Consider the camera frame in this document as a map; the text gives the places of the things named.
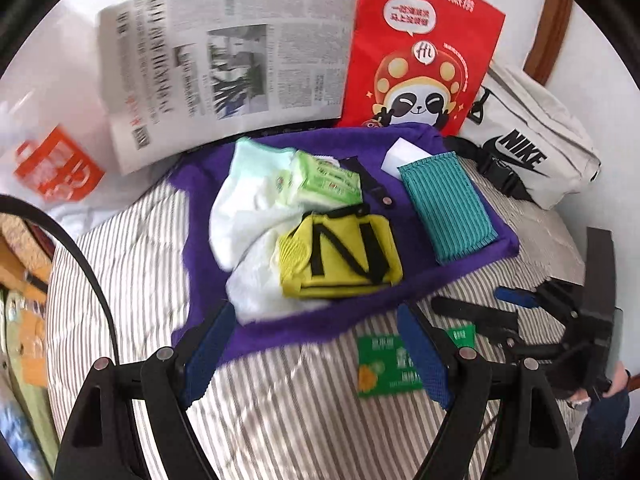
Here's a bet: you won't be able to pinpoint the newspaper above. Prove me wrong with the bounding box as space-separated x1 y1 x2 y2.
97 0 363 176

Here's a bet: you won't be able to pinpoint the grey sling bag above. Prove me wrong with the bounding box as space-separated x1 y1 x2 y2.
442 62 602 211

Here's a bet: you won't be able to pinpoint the white orange-logo shopping bag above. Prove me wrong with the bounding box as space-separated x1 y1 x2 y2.
0 87 181 241

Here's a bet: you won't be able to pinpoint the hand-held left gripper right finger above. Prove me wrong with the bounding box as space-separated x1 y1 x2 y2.
397 302 581 480

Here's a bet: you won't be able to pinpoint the black cable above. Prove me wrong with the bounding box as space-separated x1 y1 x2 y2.
0 194 122 368

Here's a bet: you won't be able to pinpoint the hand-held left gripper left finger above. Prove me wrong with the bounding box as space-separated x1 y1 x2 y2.
52 300 237 480

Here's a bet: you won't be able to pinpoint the white sponge block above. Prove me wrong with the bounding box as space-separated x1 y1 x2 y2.
381 137 448 178

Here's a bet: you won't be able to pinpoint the white fleece cloth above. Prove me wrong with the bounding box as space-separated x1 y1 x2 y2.
225 230 301 323

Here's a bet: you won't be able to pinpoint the person's right hand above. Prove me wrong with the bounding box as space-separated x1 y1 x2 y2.
566 361 632 412

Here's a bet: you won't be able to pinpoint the purple towel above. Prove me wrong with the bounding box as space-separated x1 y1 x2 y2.
169 122 521 366

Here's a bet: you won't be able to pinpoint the striped bed sheet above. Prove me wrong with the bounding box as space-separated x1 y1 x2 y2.
45 150 601 480

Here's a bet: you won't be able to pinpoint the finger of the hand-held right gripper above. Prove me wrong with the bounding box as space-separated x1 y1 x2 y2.
493 281 584 322
431 296 522 345

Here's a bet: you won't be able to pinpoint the person's dark trousers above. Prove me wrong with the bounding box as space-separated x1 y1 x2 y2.
570 390 633 480

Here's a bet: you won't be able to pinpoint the brown wooden door frame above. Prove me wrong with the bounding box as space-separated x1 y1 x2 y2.
522 0 573 86

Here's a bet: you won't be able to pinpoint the red panda paper bag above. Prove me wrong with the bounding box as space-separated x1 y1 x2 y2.
334 0 506 136

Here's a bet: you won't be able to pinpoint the green tissue pack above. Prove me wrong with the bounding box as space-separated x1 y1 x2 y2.
272 150 363 208

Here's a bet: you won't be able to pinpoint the green sachet packet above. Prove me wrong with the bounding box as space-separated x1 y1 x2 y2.
356 324 477 400

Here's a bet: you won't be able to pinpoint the yellow pouch with black straps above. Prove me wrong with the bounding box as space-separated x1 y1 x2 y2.
277 155 405 301

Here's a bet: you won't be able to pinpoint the brown printed box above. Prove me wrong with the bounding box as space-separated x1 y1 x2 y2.
0 212 55 306

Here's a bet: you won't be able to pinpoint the teal ribbed cloth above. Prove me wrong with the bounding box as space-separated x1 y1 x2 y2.
398 151 500 267

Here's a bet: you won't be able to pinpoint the white mint socks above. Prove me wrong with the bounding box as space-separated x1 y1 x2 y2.
209 137 301 271

